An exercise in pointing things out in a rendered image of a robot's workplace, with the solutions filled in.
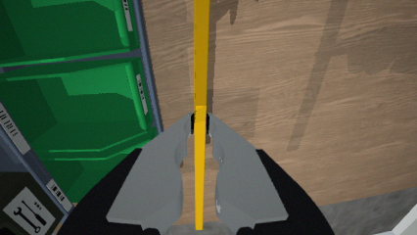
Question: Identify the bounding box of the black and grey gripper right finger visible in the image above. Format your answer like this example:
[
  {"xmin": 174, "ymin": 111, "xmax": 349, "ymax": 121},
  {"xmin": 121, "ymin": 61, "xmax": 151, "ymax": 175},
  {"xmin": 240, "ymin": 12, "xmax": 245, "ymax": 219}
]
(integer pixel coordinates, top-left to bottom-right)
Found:
[{"xmin": 206, "ymin": 113, "xmax": 335, "ymax": 235}]

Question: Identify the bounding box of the yellow bar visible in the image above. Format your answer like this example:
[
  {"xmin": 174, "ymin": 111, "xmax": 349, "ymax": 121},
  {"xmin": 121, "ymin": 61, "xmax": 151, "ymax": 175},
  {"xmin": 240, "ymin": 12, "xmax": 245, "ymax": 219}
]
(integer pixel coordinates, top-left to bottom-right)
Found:
[{"xmin": 194, "ymin": 0, "xmax": 210, "ymax": 230}]

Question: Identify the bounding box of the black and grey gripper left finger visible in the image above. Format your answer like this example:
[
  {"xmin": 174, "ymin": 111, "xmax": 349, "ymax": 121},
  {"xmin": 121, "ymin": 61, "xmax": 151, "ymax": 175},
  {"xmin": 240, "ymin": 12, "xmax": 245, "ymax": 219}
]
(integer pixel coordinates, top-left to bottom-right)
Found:
[{"xmin": 56, "ymin": 113, "xmax": 195, "ymax": 235}]

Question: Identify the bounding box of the dark green tool case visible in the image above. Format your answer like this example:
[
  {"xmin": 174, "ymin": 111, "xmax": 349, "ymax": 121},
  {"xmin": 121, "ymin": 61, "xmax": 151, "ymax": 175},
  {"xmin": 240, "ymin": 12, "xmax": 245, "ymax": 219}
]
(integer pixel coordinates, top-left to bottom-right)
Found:
[{"xmin": 0, "ymin": 171, "xmax": 64, "ymax": 235}]

